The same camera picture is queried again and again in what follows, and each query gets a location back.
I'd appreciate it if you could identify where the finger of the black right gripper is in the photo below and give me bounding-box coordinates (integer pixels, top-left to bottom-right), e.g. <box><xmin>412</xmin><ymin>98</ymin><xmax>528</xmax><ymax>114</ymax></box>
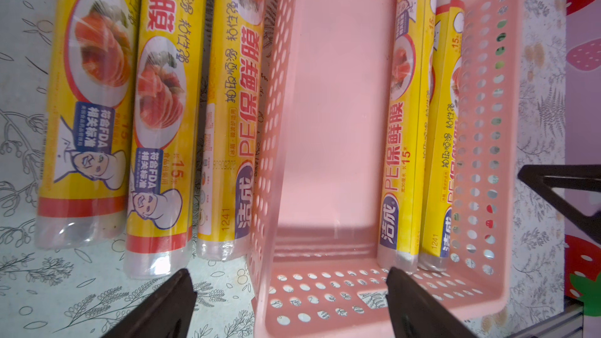
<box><xmin>517</xmin><ymin>164</ymin><xmax>600</xmax><ymax>244</ymax></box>

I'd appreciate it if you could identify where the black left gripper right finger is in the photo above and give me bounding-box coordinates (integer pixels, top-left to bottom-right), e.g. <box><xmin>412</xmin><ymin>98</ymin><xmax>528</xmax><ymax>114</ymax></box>
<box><xmin>386</xmin><ymin>267</ymin><xmax>476</xmax><ymax>338</ymax></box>

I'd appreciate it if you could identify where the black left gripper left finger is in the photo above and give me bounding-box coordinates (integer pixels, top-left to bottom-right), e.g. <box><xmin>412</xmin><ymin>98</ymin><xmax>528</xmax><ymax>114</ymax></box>
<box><xmin>104</xmin><ymin>269</ymin><xmax>197</xmax><ymax>338</ymax></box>

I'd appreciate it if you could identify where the yellow plastic wrap roll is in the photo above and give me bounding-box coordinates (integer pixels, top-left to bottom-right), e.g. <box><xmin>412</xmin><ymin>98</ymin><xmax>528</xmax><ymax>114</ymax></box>
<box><xmin>419</xmin><ymin>0</ymin><xmax>465</xmax><ymax>272</ymax></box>
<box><xmin>377</xmin><ymin>0</ymin><xmax>437</xmax><ymax>274</ymax></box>
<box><xmin>34</xmin><ymin>0</ymin><xmax>140</xmax><ymax>249</ymax></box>
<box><xmin>197</xmin><ymin>0</ymin><xmax>266</xmax><ymax>261</ymax></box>
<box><xmin>124</xmin><ymin>0</ymin><xmax>206</xmax><ymax>279</ymax></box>

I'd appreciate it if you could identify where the pink plastic basket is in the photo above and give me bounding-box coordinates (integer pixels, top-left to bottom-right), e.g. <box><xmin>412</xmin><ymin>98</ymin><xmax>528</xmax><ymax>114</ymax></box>
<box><xmin>247</xmin><ymin>0</ymin><xmax>523</xmax><ymax>337</ymax></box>

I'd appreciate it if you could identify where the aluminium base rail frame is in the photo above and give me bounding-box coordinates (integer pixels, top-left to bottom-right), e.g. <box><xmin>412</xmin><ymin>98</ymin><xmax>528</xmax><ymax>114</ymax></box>
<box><xmin>510</xmin><ymin>297</ymin><xmax>585</xmax><ymax>338</ymax></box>

